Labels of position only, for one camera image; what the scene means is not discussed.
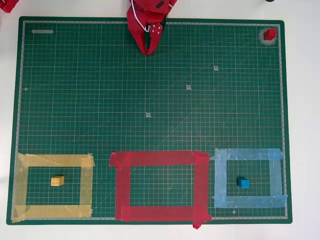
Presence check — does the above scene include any yellow lego brick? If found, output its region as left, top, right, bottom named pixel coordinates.
left=50, top=175, right=65, bottom=187

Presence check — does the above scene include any red tape square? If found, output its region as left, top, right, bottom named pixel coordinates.
left=108, top=149, right=213, bottom=230

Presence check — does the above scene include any green cutting mat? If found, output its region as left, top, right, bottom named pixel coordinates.
left=6, top=16, right=293, bottom=226

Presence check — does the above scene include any red lego brick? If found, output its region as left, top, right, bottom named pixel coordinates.
left=264, top=28, right=277, bottom=41

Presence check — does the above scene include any red leader arm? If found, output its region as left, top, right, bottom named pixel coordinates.
left=0, top=0, right=20, bottom=14

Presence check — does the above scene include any yellow tape square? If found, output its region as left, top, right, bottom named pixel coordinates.
left=11, top=152, right=96, bottom=224

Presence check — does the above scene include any white servo cable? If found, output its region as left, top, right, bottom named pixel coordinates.
left=131, top=0, right=151, bottom=33

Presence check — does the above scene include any blue tape square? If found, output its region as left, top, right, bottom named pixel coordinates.
left=209, top=147, right=289, bottom=209

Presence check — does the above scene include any blue lego brick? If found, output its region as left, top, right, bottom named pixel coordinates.
left=236, top=176, right=250, bottom=189

